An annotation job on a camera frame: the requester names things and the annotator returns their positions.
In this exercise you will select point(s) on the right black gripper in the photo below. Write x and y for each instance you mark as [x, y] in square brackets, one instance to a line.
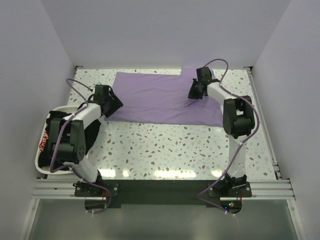
[195, 90]

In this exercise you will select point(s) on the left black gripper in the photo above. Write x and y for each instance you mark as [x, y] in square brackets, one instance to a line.
[113, 103]

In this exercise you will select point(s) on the purple t-shirt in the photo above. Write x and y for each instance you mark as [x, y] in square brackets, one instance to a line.
[163, 99]

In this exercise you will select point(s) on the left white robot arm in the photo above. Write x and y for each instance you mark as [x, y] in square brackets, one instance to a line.
[90, 179]

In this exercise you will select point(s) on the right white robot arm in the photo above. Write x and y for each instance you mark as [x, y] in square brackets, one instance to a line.
[238, 121]

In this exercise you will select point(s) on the black clothes in basket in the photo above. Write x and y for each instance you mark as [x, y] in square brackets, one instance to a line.
[76, 141]

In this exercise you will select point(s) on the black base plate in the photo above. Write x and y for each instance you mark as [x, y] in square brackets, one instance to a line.
[162, 192]

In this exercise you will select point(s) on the aluminium rail frame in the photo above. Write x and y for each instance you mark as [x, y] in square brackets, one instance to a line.
[155, 139]

